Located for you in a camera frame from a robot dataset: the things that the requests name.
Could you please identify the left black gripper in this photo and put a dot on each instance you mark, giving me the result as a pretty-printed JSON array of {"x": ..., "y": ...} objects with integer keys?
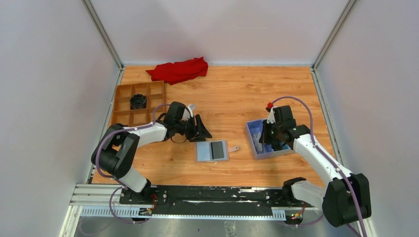
[{"x": 199, "y": 131}]

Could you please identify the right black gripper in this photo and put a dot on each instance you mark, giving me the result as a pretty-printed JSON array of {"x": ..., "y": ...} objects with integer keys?
[{"x": 265, "y": 138}]

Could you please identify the black credit card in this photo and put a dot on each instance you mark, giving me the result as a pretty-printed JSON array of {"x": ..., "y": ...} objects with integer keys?
[{"x": 217, "y": 150}]

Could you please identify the blue plastic box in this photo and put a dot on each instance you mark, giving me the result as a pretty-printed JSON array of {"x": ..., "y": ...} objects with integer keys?
[{"x": 260, "y": 150}]

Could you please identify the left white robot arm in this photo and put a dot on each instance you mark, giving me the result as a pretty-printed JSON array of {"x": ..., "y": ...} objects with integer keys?
[{"x": 113, "y": 156}]

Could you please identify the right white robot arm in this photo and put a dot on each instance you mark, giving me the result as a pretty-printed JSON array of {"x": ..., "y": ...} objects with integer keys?
[{"x": 327, "y": 170}]

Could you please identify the brown compartment tray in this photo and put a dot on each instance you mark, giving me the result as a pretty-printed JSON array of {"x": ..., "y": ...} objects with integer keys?
[{"x": 155, "y": 92}]

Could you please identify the red cloth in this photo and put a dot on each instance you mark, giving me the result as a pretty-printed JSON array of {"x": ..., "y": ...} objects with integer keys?
[{"x": 177, "y": 72}]

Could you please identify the black round part upper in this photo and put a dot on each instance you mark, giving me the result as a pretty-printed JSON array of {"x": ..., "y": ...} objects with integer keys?
[{"x": 138, "y": 101}]

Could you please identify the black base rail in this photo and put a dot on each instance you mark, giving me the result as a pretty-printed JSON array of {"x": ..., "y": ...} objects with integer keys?
[{"x": 212, "y": 201}]

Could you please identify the aluminium frame rail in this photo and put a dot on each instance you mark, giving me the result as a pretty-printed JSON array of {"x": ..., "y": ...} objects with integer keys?
[{"x": 94, "y": 200}]

